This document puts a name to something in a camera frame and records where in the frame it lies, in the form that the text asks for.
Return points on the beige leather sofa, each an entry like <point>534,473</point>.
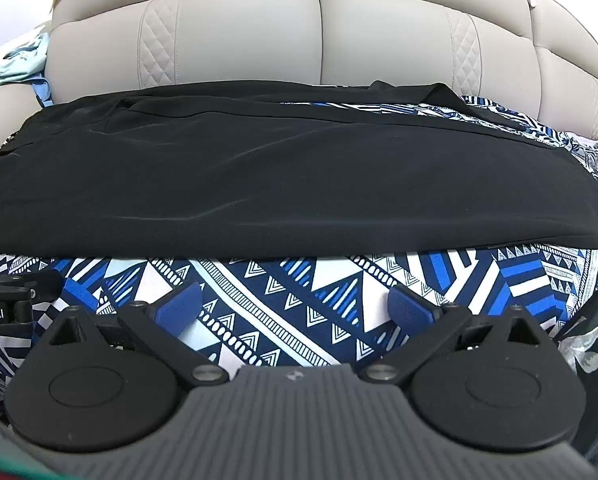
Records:
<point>259,35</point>

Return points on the black pants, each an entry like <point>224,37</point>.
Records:
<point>279,175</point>

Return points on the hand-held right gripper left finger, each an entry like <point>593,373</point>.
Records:
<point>179,306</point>

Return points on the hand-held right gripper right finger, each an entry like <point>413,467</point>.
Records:
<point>410,306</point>

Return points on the light blue cloth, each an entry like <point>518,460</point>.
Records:
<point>9,67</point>

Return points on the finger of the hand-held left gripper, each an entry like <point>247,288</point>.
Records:
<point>81,295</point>

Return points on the blue white patterned blanket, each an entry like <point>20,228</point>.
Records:
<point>289,300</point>

